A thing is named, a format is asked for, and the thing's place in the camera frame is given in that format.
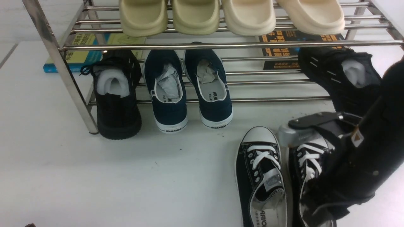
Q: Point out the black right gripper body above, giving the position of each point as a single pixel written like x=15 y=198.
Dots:
x=351 y=174

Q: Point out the black canvas laced sneaker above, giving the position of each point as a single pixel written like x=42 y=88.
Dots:
x=259 y=180

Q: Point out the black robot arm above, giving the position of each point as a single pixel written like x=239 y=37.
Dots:
x=388 y=111

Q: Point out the stainless steel shoe rack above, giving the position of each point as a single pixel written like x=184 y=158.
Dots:
x=367 y=16

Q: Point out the black knit sneaker right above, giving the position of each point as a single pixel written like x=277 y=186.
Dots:
x=347 y=76

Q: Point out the black knit sneaker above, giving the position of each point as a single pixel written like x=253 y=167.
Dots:
x=115 y=79
x=347 y=76

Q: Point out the black orange book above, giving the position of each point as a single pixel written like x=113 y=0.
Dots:
x=282 y=58

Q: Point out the cream foam slipper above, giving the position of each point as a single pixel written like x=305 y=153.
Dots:
x=317 y=17
x=249 y=17

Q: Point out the navy canvas shoe right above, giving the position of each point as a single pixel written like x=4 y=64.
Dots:
x=205 y=71

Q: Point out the navy canvas shoe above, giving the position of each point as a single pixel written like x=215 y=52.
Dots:
x=205 y=71
x=163 y=77

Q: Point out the navy canvas shoe left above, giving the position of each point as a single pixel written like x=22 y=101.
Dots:
x=163 y=77

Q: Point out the black knit sneaker left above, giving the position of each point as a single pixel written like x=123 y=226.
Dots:
x=115 y=79

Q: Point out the olive green foam slipper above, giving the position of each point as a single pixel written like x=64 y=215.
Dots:
x=143 y=18

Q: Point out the yellow blue book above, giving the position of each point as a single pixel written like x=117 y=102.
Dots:
x=77 y=59

